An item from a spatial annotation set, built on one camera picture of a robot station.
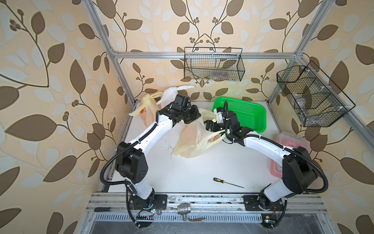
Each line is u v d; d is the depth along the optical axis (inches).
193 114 28.5
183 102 25.2
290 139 35.0
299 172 17.3
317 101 28.8
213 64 37.9
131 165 17.5
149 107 36.7
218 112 30.3
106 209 29.5
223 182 31.7
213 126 29.4
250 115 44.0
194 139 30.4
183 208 27.3
